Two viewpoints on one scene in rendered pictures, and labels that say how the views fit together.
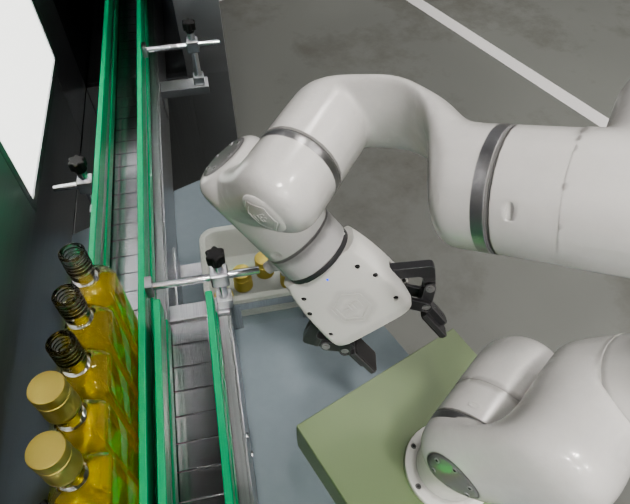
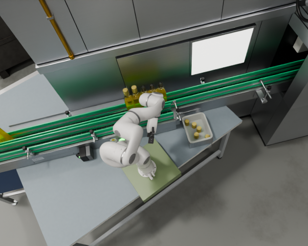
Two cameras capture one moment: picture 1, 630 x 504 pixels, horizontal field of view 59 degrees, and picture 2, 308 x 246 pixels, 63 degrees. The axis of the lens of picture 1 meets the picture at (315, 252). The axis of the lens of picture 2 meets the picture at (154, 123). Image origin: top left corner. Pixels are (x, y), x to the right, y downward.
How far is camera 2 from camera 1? 1.22 m
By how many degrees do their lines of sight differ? 52
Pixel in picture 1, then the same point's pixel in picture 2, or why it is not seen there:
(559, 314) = not seen: outside the picture
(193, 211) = (219, 112)
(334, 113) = (153, 101)
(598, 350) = not seen: hidden behind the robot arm
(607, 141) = (125, 118)
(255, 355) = (176, 132)
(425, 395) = (163, 164)
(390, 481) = not seen: hidden behind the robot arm
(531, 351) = (143, 154)
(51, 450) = (124, 90)
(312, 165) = (144, 100)
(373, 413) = (158, 153)
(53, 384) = (134, 88)
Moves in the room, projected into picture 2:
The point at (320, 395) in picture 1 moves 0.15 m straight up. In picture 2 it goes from (166, 147) to (165, 137)
